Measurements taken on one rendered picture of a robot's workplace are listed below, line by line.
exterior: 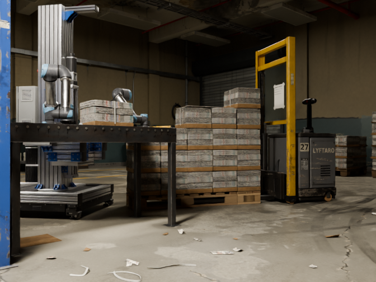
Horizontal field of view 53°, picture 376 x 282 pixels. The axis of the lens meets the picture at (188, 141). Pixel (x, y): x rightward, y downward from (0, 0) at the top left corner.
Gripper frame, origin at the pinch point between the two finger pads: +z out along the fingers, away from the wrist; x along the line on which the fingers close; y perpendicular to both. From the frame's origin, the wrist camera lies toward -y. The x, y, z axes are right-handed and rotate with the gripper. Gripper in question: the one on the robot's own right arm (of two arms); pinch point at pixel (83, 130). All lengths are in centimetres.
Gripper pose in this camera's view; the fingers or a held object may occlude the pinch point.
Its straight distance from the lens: 343.1
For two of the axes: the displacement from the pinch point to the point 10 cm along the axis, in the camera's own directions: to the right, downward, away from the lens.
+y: -0.6, -10.0, 0.7
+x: -6.6, 0.9, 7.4
